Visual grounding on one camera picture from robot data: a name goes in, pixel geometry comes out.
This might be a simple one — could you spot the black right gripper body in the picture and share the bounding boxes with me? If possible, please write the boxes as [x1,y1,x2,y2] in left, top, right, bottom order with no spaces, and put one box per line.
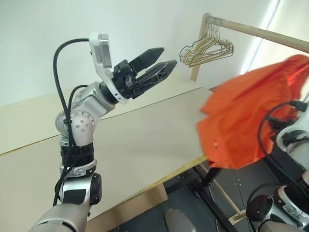
[268,115,291,130]

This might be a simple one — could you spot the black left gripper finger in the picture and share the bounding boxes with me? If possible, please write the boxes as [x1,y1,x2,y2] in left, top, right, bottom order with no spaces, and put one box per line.
[137,59,178,94]
[128,46,166,73]

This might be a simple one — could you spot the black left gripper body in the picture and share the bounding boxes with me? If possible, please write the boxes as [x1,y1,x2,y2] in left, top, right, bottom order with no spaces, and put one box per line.
[112,58,147,101]

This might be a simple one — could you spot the orange shorts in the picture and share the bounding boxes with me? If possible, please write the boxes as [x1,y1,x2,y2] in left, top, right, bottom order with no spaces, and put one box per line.
[197,54,309,170]

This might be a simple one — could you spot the wooden rack rod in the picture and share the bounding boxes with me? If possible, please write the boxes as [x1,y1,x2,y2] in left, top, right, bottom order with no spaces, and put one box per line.
[209,17,309,54]

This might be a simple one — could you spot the wooden rack base slat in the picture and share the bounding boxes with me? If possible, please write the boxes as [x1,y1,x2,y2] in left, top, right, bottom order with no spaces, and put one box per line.
[214,180,247,226]

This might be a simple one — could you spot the brown cardboard panel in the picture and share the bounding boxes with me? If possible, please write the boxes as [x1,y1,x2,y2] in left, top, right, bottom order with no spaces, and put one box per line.
[86,185,169,232]

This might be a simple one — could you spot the grey rounded shape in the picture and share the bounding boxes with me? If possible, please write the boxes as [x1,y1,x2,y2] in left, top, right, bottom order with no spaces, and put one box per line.
[164,208,197,232]

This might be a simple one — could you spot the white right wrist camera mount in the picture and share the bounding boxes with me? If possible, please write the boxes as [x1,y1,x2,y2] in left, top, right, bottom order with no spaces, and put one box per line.
[276,118,309,146]

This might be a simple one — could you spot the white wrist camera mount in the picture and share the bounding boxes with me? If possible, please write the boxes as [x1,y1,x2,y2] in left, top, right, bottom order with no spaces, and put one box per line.
[276,118,309,146]
[88,31,129,105]

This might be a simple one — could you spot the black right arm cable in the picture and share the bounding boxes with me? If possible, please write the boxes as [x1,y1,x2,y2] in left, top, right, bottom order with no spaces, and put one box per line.
[256,100,308,186]

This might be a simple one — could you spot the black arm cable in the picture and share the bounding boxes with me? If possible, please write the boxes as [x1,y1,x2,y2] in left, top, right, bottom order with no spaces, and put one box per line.
[52,38,91,207]
[256,100,308,186]

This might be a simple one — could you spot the gold wire hanger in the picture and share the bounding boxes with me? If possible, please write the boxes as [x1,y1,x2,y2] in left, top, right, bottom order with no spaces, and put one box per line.
[178,17,219,66]
[184,18,227,66]
[190,19,234,67]

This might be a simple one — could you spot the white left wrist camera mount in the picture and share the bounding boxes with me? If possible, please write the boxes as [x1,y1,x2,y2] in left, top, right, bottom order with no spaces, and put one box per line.
[88,31,129,105]

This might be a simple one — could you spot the wooden rack post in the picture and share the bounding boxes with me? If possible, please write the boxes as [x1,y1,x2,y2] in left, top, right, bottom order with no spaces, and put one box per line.
[190,13,211,82]

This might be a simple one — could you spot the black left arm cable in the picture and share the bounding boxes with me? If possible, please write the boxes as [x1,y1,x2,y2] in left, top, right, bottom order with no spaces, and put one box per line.
[52,38,91,207]

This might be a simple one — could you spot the black table leg frame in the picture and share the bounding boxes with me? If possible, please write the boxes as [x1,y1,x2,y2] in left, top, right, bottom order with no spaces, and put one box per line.
[190,166,234,232]

